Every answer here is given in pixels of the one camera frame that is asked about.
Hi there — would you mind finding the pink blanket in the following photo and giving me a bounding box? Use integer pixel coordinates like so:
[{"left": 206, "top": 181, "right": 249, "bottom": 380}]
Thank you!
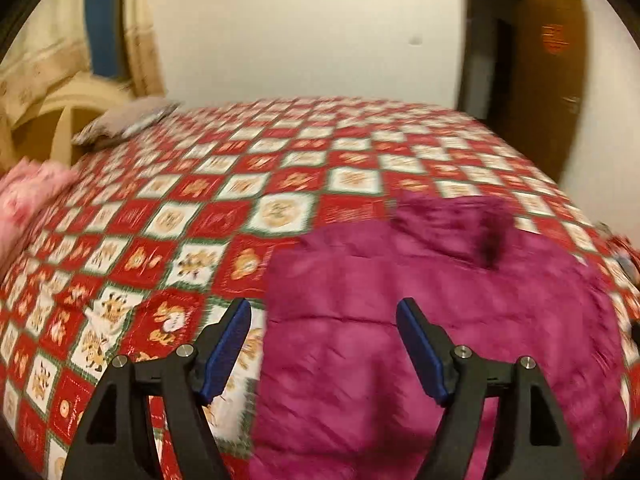
[{"left": 0, "top": 157, "right": 79, "bottom": 272}]

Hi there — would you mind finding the dark door frame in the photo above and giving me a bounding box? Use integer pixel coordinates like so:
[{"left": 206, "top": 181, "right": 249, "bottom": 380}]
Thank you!
[{"left": 459, "top": 0, "right": 532, "bottom": 122}]

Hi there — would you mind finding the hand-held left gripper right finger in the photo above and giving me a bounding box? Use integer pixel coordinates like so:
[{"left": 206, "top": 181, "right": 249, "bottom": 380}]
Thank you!
[{"left": 395, "top": 298, "right": 586, "bottom": 480}]

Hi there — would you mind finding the red door decoration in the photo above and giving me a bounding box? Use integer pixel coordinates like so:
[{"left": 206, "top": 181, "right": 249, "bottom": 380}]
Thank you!
[{"left": 540, "top": 24, "right": 566, "bottom": 54}]

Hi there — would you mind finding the magenta down jacket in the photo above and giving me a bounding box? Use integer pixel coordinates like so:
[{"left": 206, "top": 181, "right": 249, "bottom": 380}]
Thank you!
[{"left": 247, "top": 192, "right": 632, "bottom": 480}]

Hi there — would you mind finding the window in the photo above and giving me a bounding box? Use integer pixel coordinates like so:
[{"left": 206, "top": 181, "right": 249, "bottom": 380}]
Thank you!
[{"left": 82, "top": 0, "right": 124, "bottom": 82}]

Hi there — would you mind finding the grey pillow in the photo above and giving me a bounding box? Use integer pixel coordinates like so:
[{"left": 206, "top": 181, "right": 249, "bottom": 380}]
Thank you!
[{"left": 72, "top": 97, "right": 182, "bottom": 149}]

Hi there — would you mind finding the brown wooden door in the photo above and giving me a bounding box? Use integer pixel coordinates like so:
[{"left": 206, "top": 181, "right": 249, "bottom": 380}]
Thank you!
[{"left": 487, "top": 0, "right": 587, "bottom": 182}]

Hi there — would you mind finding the cream headboard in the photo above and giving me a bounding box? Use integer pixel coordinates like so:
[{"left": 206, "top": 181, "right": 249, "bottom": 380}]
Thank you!
[{"left": 0, "top": 72, "right": 137, "bottom": 172}]

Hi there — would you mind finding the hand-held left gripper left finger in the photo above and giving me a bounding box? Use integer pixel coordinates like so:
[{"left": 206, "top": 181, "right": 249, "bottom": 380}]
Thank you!
[{"left": 61, "top": 298, "right": 252, "bottom": 480}]

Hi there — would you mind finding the red teddy bear printed blanket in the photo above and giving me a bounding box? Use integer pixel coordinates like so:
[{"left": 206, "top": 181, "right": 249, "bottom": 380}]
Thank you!
[{"left": 0, "top": 97, "right": 640, "bottom": 480}]

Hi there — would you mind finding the cream patterned curtain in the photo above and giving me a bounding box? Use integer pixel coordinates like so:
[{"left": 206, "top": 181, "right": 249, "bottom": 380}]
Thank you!
[
  {"left": 122, "top": 0, "right": 167, "bottom": 99},
  {"left": 0, "top": 0, "right": 94, "bottom": 127}
]

